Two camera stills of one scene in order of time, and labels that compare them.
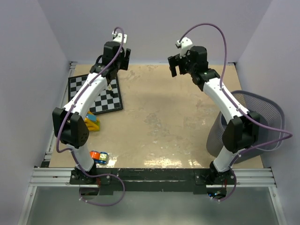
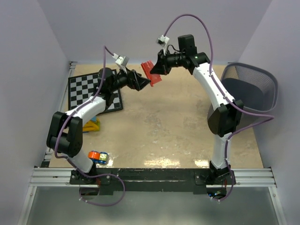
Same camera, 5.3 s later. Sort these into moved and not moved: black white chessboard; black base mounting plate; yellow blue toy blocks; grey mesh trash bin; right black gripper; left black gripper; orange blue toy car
Moved: grey mesh trash bin; left black gripper; right black gripper
Not moved: orange blue toy car; black base mounting plate; black white chessboard; yellow blue toy blocks
